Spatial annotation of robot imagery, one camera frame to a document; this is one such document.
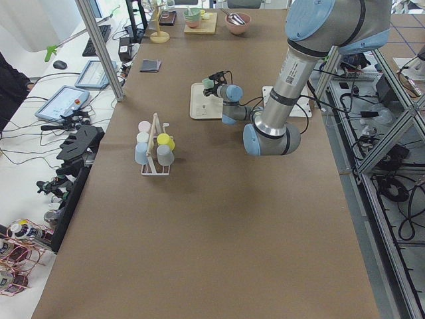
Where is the green bowl stack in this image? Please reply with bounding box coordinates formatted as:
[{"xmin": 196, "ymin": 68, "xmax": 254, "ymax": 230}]
[{"xmin": 183, "ymin": 7, "xmax": 201, "ymax": 29}]

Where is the black monitor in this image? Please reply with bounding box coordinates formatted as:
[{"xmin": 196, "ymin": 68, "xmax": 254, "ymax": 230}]
[{"xmin": 125, "ymin": 0, "xmax": 149, "ymax": 44}]

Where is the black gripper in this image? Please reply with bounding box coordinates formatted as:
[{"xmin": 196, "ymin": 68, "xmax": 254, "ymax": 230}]
[{"xmin": 203, "ymin": 71, "xmax": 228, "ymax": 96}]

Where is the white rabbit serving tray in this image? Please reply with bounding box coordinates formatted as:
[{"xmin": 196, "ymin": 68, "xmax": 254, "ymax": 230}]
[{"xmin": 189, "ymin": 82, "xmax": 223, "ymax": 120}]

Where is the black computer mouse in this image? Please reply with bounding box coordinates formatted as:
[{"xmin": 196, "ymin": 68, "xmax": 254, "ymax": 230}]
[{"xmin": 53, "ymin": 60, "xmax": 68, "ymax": 70}]

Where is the white wire cup rack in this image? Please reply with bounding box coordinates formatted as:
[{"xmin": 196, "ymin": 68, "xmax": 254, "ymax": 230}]
[{"xmin": 140, "ymin": 112, "xmax": 171, "ymax": 176}]

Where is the black keyboard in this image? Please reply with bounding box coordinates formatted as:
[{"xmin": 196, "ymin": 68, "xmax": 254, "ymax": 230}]
[{"xmin": 82, "ymin": 24, "xmax": 112, "ymax": 57}]

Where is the blue cup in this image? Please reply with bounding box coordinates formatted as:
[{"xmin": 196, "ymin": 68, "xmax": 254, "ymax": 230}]
[{"xmin": 134, "ymin": 142, "xmax": 148, "ymax": 165}]

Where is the pink cup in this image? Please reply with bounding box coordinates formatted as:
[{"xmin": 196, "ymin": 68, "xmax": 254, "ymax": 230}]
[{"xmin": 138, "ymin": 120, "xmax": 152, "ymax": 133}]

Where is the grey cup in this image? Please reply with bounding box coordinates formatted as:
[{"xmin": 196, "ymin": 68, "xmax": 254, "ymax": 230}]
[{"xmin": 157, "ymin": 145, "xmax": 175, "ymax": 166}]

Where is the grey folded cloth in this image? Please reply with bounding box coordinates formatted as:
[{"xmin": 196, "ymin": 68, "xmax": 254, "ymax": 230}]
[{"xmin": 139, "ymin": 59, "xmax": 161, "ymax": 72}]

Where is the blue teach pendant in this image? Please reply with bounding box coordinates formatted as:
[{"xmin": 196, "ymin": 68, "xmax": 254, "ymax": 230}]
[
  {"xmin": 35, "ymin": 86, "xmax": 90, "ymax": 122},
  {"xmin": 75, "ymin": 60, "xmax": 109, "ymax": 90}
]

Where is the yellow cup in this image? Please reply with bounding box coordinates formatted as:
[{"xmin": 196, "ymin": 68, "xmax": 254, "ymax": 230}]
[{"xmin": 157, "ymin": 133, "xmax": 175, "ymax": 151}]

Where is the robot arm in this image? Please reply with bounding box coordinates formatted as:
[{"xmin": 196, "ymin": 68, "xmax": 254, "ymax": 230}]
[{"xmin": 203, "ymin": 0, "xmax": 392, "ymax": 156}]

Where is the pink bowl with ice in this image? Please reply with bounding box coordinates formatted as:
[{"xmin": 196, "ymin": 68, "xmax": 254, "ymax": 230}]
[{"xmin": 225, "ymin": 13, "xmax": 252, "ymax": 35}]

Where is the metal ice scoop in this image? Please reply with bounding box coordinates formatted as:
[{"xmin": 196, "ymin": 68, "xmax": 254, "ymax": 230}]
[{"xmin": 220, "ymin": 8, "xmax": 246, "ymax": 25}]

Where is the bamboo cutting board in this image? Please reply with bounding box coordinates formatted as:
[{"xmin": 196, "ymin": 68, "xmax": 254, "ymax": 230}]
[{"xmin": 184, "ymin": 13, "xmax": 217, "ymax": 35}]

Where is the green cup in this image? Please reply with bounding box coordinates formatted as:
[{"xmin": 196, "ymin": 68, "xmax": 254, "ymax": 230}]
[{"xmin": 202, "ymin": 78, "xmax": 214, "ymax": 90}]

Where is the wooden mug tree stand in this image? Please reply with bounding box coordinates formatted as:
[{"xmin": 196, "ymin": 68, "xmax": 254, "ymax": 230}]
[{"xmin": 147, "ymin": 0, "xmax": 170, "ymax": 44}]

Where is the aluminium frame post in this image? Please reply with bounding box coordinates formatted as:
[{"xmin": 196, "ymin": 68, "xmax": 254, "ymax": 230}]
[{"xmin": 75, "ymin": 0, "xmax": 124, "ymax": 102}]

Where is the cream cup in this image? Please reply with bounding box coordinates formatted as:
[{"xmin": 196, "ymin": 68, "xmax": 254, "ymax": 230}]
[{"xmin": 136, "ymin": 132, "xmax": 149, "ymax": 143}]

